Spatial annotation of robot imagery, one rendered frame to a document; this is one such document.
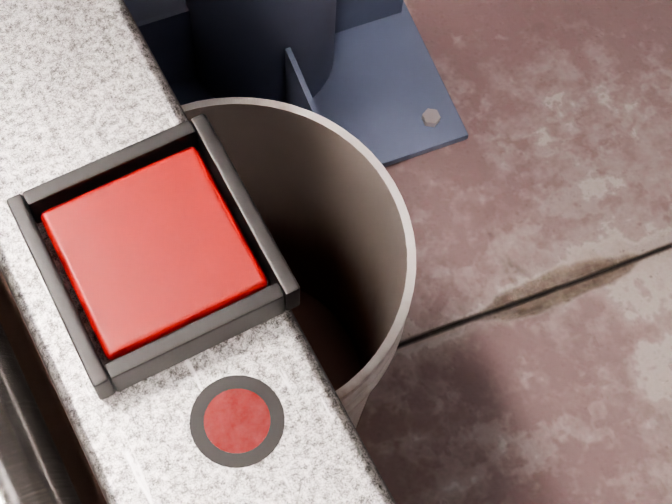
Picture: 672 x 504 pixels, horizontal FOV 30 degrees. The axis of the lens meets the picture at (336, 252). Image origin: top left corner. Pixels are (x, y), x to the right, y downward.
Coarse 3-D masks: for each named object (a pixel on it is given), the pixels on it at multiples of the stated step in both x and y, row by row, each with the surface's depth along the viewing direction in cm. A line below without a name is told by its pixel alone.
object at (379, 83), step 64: (128, 0) 155; (192, 0) 134; (256, 0) 127; (320, 0) 133; (384, 0) 152; (192, 64) 148; (256, 64) 139; (320, 64) 145; (384, 64) 152; (384, 128) 149; (448, 128) 149
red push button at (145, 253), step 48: (96, 192) 44; (144, 192) 44; (192, 192) 44; (96, 240) 43; (144, 240) 43; (192, 240) 43; (240, 240) 43; (96, 288) 42; (144, 288) 42; (192, 288) 42; (240, 288) 42; (96, 336) 42; (144, 336) 42
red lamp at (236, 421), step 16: (224, 400) 42; (240, 400) 42; (256, 400) 42; (208, 416) 42; (224, 416) 42; (240, 416) 42; (256, 416) 42; (208, 432) 42; (224, 432) 42; (240, 432) 42; (256, 432) 42; (224, 448) 42; (240, 448) 42
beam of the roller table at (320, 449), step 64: (0, 0) 48; (64, 0) 48; (0, 64) 47; (64, 64) 47; (128, 64) 47; (0, 128) 46; (64, 128) 46; (128, 128) 46; (0, 192) 45; (0, 256) 44; (64, 384) 42; (192, 384) 43; (320, 384) 43; (128, 448) 42; (192, 448) 42; (320, 448) 42
